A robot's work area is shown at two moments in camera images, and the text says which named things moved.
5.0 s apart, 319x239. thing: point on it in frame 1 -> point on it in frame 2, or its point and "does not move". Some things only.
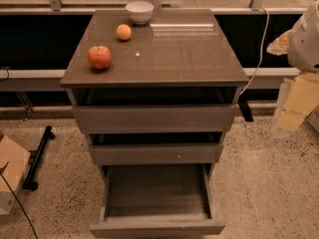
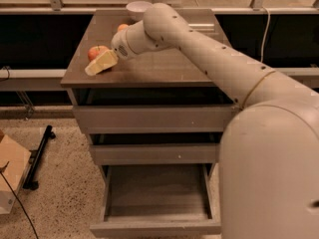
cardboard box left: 17,160 does not move
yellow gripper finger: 298,97 -> 121,50
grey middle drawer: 157,153 does not move
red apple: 99,57 does not move
